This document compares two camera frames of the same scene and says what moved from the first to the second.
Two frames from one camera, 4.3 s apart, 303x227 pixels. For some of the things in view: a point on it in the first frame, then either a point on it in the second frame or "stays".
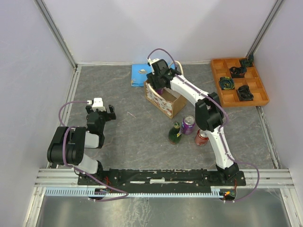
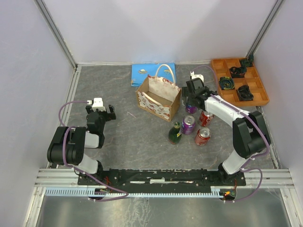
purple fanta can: [188, 125] stays
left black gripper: [111, 109] stays
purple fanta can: [160, 91] -> [191, 109]
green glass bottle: [174, 134] stays
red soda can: [201, 137] stays
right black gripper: [151, 77] -> [185, 93]
